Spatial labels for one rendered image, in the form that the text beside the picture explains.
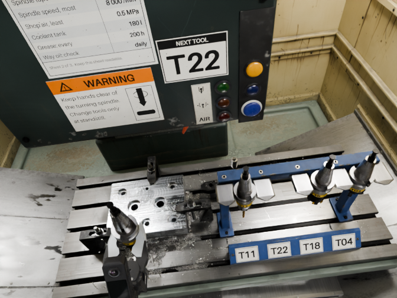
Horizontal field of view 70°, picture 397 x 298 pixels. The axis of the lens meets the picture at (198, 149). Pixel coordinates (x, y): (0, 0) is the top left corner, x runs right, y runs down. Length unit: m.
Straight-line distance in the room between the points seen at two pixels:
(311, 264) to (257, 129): 0.99
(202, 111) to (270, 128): 1.40
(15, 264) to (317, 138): 1.56
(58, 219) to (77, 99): 1.21
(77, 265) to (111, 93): 0.84
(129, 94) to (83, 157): 1.50
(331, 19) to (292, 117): 0.61
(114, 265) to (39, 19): 0.44
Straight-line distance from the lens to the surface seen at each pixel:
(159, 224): 1.05
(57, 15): 0.42
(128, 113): 0.49
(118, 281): 0.65
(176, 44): 0.41
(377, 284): 1.32
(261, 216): 1.14
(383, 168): 0.96
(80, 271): 1.19
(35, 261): 1.57
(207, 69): 0.44
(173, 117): 0.50
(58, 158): 2.03
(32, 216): 1.67
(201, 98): 0.47
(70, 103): 0.50
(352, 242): 1.14
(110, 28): 0.41
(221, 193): 0.82
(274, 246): 1.05
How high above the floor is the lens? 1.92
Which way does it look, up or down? 50 degrees down
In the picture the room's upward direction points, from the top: 9 degrees counter-clockwise
